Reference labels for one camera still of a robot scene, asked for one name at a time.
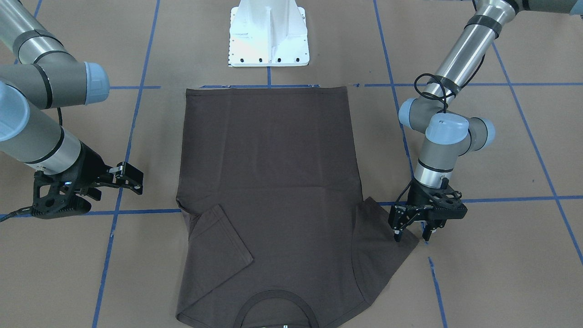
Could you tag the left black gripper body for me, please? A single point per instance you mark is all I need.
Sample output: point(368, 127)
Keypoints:
point(417, 197)

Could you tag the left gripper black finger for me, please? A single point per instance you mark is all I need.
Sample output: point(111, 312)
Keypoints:
point(402, 217)
point(431, 225)

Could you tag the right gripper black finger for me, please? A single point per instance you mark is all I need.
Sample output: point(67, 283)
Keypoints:
point(127, 176)

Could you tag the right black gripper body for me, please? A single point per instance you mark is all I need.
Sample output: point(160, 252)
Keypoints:
point(92, 162)

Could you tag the dark brown t-shirt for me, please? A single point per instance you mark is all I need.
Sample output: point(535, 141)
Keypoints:
point(279, 235)

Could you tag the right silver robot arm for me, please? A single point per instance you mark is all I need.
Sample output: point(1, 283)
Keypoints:
point(47, 77)

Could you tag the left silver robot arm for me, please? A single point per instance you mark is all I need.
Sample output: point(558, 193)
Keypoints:
point(449, 135)

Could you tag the brown paper table cover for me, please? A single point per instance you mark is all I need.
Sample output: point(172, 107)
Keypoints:
point(514, 261)

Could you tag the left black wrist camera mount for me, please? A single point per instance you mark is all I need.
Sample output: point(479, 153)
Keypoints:
point(447, 204)

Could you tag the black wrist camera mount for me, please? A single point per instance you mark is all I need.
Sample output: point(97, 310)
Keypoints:
point(55, 198)
point(447, 204)

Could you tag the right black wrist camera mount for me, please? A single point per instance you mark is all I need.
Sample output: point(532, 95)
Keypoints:
point(55, 198)

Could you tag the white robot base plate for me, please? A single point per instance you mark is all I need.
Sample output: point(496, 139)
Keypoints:
point(268, 33)

